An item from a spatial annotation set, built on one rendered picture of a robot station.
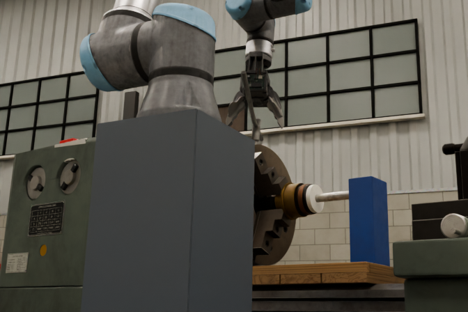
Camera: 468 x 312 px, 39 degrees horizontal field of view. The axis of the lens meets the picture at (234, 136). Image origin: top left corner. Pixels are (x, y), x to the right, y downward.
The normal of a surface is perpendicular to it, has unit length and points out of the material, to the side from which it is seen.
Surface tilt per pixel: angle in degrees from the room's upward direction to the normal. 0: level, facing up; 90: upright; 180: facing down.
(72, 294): 90
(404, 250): 90
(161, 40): 91
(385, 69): 90
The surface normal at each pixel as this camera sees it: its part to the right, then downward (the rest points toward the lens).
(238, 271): 0.88, -0.11
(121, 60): -0.42, 0.27
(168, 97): -0.22, -0.55
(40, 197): -0.61, -0.24
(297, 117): -0.40, -0.26
